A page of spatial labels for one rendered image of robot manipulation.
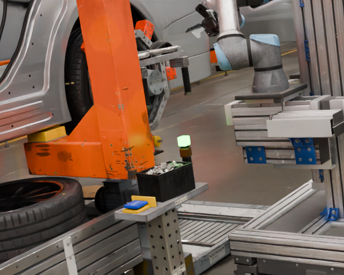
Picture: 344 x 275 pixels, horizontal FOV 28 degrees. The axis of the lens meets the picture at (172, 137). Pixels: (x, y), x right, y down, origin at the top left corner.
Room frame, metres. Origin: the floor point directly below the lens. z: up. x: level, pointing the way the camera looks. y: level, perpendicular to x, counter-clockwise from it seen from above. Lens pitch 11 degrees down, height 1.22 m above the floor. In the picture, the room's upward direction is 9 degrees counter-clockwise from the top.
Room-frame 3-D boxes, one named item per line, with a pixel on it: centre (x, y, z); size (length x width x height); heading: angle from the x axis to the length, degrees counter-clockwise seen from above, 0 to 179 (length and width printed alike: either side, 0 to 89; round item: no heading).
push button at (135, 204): (2.62, 0.18, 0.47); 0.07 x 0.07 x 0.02; 51
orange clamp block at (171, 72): (3.82, -0.02, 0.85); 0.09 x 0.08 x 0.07; 141
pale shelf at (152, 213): (2.75, 0.08, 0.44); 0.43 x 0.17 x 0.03; 141
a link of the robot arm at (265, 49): (2.81, -0.43, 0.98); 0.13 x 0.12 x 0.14; 82
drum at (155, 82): (3.53, 0.11, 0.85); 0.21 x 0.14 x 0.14; 51
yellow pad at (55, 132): (3.26, 0.60, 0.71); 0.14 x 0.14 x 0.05; 51
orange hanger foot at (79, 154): (3.15, 0.46, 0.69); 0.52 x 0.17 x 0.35; 51
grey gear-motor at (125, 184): (3.27, 0.29, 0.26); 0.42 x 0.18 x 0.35; 51
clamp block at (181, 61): (3.58, -0.10, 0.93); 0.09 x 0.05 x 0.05; 51
